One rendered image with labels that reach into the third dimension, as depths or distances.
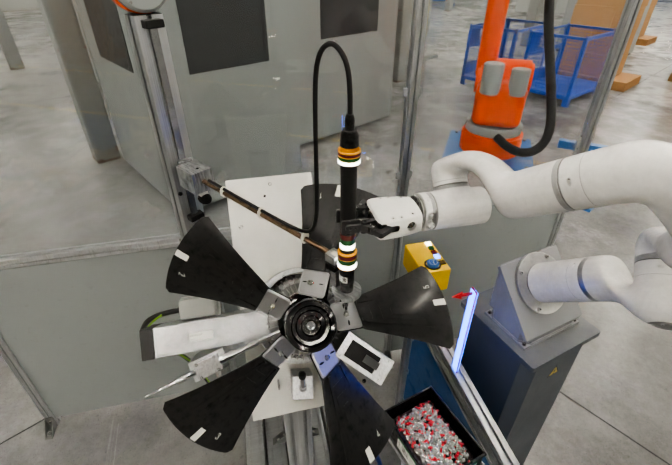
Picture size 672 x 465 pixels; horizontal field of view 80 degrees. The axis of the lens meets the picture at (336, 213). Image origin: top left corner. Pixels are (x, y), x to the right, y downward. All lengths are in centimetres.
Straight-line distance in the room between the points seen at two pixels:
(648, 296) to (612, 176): 48
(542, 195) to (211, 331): 82
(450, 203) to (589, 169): 29
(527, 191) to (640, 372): 223
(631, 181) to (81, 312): 188
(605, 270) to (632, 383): 166
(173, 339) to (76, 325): 97
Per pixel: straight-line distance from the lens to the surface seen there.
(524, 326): 136
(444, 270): 136
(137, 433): 240
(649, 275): 113
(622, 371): 286
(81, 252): 179
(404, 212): 84
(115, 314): 199
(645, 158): 69
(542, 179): 75
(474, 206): 91
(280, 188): 124
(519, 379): 147
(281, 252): 122
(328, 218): 102
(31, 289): 197
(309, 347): 95
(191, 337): 113
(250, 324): 111
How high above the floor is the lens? 193
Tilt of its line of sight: 33 degrees down
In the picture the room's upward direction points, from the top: straight up
